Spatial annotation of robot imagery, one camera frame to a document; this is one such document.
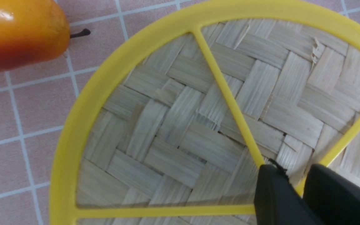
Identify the orange yellow toy pear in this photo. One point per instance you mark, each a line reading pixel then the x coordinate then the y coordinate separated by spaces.
pixel 33 31

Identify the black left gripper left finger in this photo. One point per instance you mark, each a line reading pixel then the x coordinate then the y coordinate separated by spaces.
pixel 277 203

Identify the yellow woven bamboo steamer lid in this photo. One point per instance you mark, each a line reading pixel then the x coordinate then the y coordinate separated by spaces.
pixel 174 126

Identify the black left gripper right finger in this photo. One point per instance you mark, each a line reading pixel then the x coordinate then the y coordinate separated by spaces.
pixel 333 198

